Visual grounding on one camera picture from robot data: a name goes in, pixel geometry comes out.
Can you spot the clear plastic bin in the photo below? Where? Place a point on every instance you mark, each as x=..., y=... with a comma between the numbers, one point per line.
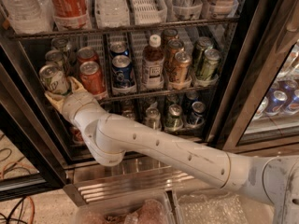
x=212, y=206
x=142, y=207

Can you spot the left clear plastic bin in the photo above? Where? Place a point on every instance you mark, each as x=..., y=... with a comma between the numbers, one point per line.
x=142, y=207

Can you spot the orange-brown can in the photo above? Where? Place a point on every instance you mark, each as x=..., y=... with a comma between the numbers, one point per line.
x=169, y=34
x=172, y=47
x=179, y=68

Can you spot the front red soda can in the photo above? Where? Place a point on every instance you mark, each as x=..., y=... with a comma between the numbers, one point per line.
x=92, y=78

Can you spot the front green tall can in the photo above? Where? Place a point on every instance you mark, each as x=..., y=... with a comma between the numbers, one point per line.
x=209, y=65

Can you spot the empty white plastic tray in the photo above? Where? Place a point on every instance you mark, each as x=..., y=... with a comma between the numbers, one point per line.
x=149, y=11

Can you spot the red coca-cola bottle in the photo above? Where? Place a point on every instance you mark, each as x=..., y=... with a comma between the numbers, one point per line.
x=71, y=14

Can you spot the green 7up can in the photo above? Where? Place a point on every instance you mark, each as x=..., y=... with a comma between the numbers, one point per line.
x=54, y=79

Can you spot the bottom shelf gold can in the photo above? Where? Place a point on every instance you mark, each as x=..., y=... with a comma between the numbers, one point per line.
x=130, y=114

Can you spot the rear green tall can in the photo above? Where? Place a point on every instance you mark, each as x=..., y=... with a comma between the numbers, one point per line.
x=199, y=48

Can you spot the clear water bottle centre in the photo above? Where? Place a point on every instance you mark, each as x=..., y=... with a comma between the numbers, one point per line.
x=111, y=13

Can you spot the bottom shelf grey can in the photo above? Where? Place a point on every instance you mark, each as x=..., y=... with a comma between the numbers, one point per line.
x=153, y=118

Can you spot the red soda can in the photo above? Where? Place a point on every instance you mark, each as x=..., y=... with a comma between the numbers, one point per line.
x=87, y=54
x=92, y=78

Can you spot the rear blue pepsi can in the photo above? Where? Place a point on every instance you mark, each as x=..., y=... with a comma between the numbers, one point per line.
x=118, y=48

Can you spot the right clear plastic bin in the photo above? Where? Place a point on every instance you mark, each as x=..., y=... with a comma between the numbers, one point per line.
x=212, y=206

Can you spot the middle 7up can behind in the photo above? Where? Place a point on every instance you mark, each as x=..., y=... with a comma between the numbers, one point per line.
x=55, y=56

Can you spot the front blue pepsi can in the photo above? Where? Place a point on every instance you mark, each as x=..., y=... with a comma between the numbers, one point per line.
x=123, y=78

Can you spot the bottom shelf red can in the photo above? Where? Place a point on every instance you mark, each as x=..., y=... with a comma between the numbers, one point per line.
x=76, y=135

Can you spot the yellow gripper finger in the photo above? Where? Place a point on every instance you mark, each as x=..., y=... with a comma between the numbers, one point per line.
x=57, y=100
x=75, y=85

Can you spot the rear 7up can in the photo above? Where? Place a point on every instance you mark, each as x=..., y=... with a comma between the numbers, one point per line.
x=65, y=46

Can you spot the green tall can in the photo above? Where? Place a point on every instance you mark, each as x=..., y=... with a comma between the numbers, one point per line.
x=209, y=65
x=199, y=48

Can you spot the bottom shelf blue can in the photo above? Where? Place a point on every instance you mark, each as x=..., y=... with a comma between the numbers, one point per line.
x=196, y=115

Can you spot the blue can behind glass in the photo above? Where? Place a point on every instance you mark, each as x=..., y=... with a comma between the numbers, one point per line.
x=275, y=101

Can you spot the rear red soda can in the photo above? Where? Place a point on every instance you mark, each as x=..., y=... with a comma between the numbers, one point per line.
x=87, y=54

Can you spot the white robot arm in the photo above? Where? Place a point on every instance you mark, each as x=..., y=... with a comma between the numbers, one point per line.
x=271, y=180

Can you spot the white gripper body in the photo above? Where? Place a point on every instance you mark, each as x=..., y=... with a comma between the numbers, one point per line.
x=76, y=104

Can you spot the clear water bottle left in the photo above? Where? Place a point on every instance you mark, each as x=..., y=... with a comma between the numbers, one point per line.
x=29, y=16

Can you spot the brown tea bottle white cap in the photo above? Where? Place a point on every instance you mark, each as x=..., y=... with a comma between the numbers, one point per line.
x=152, y=63

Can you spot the front orange-brown can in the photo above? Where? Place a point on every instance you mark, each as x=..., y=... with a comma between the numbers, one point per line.
x=179, y=68

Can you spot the right glass fridge door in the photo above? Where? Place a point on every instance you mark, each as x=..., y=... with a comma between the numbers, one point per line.
x=265, y=37

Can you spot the bottom shelf green can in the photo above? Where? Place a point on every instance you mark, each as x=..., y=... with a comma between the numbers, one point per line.
x=173, y=120

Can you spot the clear water bottle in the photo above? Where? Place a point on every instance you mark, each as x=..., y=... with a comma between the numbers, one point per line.
x=111, y=13
x=29, y=16

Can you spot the middle orange-brown can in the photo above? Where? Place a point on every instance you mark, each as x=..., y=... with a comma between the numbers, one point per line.
x=172, y=47

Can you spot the rear orange-brown can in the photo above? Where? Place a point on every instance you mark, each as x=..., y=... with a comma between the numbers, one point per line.
x=169, y=34

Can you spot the blue pepsi can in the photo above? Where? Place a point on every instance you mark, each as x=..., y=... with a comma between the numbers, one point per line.
x=123, y=78
x=118, y=48

